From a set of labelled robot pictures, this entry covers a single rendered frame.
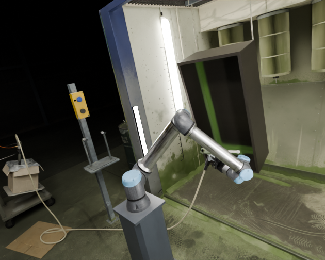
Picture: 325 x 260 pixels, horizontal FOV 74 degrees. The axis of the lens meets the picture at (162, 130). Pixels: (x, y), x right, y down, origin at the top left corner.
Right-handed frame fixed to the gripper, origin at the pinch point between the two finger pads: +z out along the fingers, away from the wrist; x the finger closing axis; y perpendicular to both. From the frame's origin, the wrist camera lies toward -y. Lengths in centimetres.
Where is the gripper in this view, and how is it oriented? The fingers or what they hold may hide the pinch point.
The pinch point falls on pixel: (210, 153)
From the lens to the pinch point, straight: 195.8
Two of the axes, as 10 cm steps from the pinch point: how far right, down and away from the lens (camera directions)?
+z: -4.9, -4.2, 7.6
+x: 8.2, 0.6, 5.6
